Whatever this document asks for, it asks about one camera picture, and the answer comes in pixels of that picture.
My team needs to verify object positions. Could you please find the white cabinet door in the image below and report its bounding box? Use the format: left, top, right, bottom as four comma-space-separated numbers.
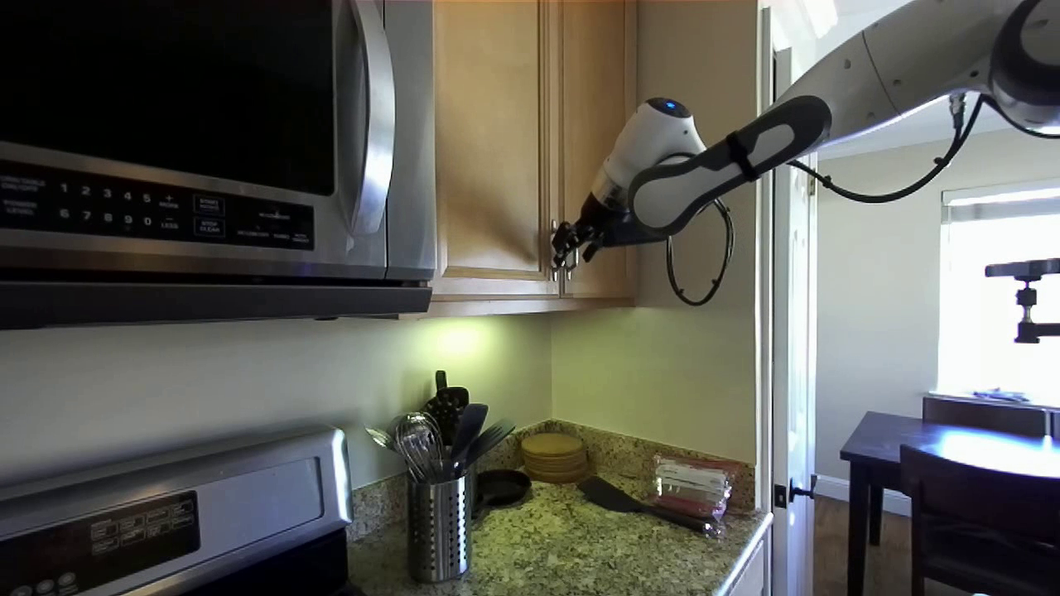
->
751, 0, 820, 596

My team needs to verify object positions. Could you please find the dark wood dining table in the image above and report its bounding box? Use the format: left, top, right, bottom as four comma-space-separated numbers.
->
838, 409, 1060, 596

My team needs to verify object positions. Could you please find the black plastic kitchen utensil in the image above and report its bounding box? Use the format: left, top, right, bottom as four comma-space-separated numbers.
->
421, 367, 474, 446

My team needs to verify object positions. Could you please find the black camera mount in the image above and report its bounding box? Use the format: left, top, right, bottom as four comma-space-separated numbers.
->
979, 254, 1060, 349

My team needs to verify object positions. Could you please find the dark grey ladle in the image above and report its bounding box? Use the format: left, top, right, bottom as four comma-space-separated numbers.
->
443, 401, 489, 477

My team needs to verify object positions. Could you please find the dark wood chair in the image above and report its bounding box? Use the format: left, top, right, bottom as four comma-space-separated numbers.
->
897, 440, 1060, 596
918, 391, 1055, 440

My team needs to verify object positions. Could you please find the black looping robot cable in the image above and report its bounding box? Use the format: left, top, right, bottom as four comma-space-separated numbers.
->
661, 200, 734, 313

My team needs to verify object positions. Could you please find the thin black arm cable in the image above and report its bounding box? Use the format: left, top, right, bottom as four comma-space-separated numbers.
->
786, 91, 1060, 210

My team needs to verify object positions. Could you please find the perforated steel utensil holder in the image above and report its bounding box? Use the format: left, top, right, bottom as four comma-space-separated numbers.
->
405, 472, 477, 586

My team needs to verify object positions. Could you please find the silver metal kitchen utensil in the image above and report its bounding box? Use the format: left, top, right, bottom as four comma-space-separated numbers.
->
363, 415, 448, 483

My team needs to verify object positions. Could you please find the stainless steel microwave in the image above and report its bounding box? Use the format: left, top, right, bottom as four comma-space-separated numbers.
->
0, 0, 439, 331

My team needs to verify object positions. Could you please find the bright window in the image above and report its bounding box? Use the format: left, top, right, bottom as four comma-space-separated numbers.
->
933, 181, 1060, 409

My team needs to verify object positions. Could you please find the black spatula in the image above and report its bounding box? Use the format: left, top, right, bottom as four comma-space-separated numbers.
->
573, 474, 716, 537

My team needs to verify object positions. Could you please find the light wood wall cabinet frame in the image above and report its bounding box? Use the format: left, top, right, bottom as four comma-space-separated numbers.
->
428, 0, 649, 320

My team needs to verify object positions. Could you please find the light wood cabinet door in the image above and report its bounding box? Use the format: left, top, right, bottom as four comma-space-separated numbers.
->
558, 0, 646, 304
431, 0, 571, 298

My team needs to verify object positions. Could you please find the stainless steel stove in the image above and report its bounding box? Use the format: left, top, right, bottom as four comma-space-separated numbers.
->
0, 423, 359, 596

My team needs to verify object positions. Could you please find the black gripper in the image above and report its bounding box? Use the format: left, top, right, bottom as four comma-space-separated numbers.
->
548, 191, 639, 274

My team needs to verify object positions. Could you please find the black round dish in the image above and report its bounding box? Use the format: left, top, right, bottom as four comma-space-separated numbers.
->
470, 466, 537, 514

